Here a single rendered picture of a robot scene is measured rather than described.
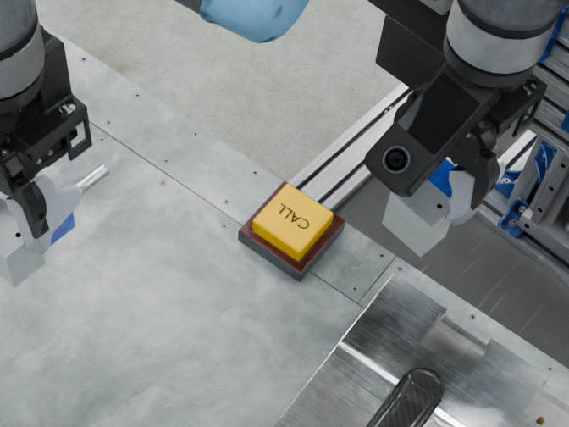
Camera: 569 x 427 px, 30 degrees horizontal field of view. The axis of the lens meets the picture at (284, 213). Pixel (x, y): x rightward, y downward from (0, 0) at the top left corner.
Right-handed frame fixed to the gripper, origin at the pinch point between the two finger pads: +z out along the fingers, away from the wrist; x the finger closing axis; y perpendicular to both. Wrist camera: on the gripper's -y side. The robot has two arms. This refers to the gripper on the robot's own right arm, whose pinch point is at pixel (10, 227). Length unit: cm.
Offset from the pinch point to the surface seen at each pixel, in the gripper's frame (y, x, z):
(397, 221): 25.8, -22.6, 2.4
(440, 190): 30.2, -23.8, 0.6
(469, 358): 22.9, -35.0, 8.8
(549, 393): 24.8, -42.4, 7.6
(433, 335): 22.4, -31.1, 8.8
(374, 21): 117, 40, 95
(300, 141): 81, 30, 95
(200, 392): 5.1, -18.0, 15.0
